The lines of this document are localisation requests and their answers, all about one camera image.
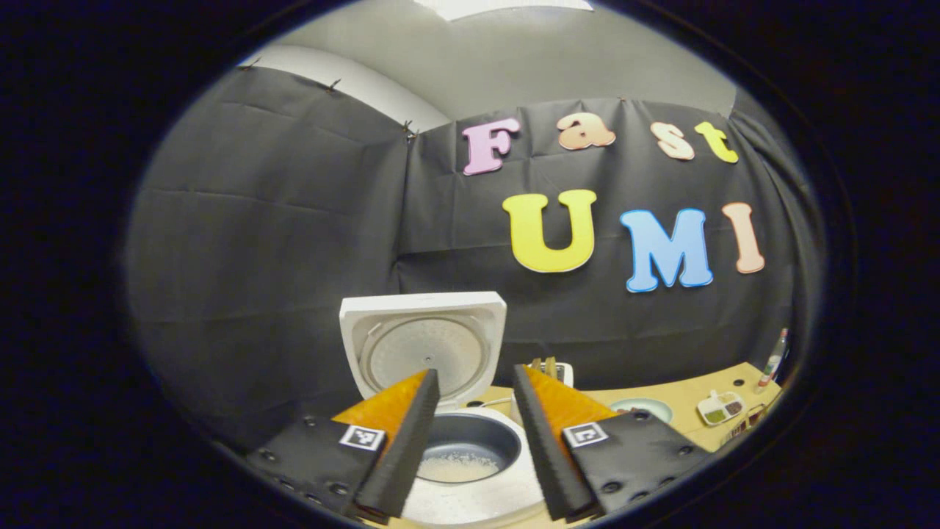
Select white toaster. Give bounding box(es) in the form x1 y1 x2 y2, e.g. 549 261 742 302
529 360 575 390

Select large ceiling light panel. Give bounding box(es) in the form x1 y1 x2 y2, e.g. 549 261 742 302
415 0 594 21

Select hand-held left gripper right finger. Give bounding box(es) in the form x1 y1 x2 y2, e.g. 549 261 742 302
512 364 712 524

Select black backdrop cloth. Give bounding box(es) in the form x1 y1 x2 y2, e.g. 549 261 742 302
126 66 820 453

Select metal wire chopstick holder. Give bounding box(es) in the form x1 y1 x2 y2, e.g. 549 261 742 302
727 406 773 444

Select clear bottle with red label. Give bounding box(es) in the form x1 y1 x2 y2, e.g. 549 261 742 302
759 328 790 388

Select white rice cooker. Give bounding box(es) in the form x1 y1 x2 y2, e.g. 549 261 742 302
339 292 548 527

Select light green plate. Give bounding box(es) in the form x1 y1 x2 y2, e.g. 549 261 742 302
610 397 673 425

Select white divided bean dish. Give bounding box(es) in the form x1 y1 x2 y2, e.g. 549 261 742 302
696 390 745 427

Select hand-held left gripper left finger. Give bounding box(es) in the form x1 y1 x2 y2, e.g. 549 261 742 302
246 368 441 524

